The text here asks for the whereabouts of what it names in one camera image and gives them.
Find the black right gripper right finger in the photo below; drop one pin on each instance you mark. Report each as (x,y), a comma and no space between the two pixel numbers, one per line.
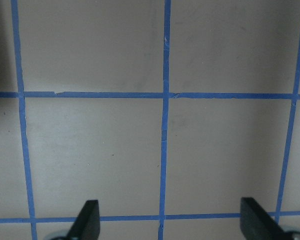
(256,224)

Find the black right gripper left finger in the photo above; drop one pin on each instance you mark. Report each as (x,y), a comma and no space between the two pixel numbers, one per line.
(87,224)

